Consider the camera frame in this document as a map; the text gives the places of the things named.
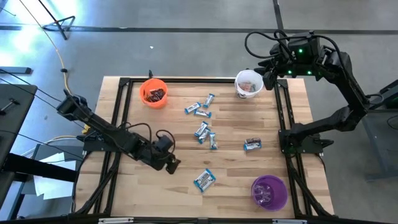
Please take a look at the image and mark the orange plastic bucket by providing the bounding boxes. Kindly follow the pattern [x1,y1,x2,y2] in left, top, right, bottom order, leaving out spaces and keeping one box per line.
[139,77,169,110]

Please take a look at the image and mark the purple plastic bowl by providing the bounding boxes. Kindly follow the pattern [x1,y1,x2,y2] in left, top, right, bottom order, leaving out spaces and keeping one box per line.
[251,174,289,212]

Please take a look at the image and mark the black table beam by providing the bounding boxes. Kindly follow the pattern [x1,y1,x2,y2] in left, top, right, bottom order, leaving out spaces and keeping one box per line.
[0,152,78,183]

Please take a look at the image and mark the white papers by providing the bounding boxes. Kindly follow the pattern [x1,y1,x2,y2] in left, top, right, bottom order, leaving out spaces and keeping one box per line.
[32,151,77,200]

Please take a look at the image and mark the white jack-o-lantern bucket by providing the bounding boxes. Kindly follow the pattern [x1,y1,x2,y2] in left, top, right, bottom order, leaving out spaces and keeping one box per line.
[234,68,265,100]

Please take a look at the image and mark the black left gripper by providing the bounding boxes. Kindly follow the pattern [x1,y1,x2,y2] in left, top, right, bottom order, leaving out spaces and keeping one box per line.
[144,145,182,175]

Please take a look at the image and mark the black side table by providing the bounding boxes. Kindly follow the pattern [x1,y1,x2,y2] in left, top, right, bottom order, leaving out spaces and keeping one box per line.
[0,83,38,169]

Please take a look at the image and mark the black tripod stand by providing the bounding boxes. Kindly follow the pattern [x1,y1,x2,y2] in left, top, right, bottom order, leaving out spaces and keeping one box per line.
[37,0,76,40]

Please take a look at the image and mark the yellow cable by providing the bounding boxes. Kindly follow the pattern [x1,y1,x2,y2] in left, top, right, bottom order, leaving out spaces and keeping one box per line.
[18,0,90,147]

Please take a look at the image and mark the clear wrapped candy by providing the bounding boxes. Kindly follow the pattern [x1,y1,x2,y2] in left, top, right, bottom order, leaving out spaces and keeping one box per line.
[253,183,274,206]

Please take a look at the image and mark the black tool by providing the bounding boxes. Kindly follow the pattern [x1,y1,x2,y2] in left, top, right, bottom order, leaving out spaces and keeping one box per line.
[0,98,20,115]

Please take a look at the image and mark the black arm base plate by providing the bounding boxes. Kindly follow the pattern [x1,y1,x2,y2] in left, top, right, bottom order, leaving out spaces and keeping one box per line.
[279,128,334,155]
[76,133,125,153]

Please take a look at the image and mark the grey metal bar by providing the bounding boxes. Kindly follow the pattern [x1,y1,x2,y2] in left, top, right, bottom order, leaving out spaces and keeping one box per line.
[0,66,33,75]

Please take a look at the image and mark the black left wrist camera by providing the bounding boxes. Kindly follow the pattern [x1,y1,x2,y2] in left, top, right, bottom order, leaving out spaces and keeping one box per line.
[155,136,174,153]

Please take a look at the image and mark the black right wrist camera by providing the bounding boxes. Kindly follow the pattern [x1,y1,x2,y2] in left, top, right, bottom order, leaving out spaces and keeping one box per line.
[263,72,278,91]

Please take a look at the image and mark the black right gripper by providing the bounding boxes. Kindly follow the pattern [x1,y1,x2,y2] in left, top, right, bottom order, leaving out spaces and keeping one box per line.
[254,43,295,78]

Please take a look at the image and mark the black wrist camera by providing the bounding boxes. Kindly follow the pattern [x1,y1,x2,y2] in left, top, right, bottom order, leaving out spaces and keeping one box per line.
[263,72,278,91]
[155,136,174,153]

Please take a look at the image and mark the black aluminium table frame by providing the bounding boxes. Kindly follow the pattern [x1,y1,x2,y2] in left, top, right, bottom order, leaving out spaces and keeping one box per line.
[72,76,336,224]

